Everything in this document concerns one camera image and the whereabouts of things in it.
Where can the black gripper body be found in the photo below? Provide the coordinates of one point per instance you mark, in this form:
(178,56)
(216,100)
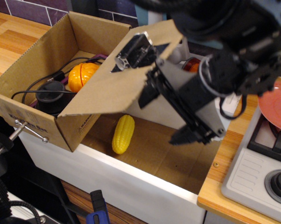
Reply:
(185,92)

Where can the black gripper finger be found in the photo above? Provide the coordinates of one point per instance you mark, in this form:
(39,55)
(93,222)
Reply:
(188,134)
(148,94)

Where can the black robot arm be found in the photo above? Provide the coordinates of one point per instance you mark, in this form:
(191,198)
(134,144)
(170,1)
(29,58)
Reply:
(249,62)

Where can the orange toy can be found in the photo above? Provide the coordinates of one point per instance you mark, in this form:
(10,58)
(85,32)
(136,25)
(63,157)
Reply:
(191,65)

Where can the yellow toy corn in sink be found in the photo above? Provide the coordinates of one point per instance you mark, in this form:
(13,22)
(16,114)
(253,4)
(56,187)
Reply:
(123,134)

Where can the grey toy faucet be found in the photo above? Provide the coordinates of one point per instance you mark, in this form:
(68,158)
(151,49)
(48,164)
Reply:
(181,52)

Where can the white toy sink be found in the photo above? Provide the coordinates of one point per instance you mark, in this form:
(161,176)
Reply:
(153,181)

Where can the orange toy pumpkin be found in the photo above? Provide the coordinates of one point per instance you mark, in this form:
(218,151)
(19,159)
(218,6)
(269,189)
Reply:
(80,75)

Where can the pink plastic plate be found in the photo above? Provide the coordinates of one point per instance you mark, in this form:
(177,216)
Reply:
(270,105)

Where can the grey toy stove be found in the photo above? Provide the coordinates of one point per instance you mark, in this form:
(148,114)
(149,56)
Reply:
(246,178)

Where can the black round speaker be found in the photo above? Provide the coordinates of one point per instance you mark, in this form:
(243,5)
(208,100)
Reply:
(52,98)

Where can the black stove knob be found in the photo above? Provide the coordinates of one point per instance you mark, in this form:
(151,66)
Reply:
(273,184)

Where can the metal clamp screw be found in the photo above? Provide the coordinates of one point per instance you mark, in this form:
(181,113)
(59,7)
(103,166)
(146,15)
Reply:
(24,126)

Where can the black taped handle on flap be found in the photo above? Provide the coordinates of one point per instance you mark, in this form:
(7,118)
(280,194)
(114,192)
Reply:
(138,52)

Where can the blue black clamp handle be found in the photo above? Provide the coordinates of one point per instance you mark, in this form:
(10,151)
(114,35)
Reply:
(100,214)

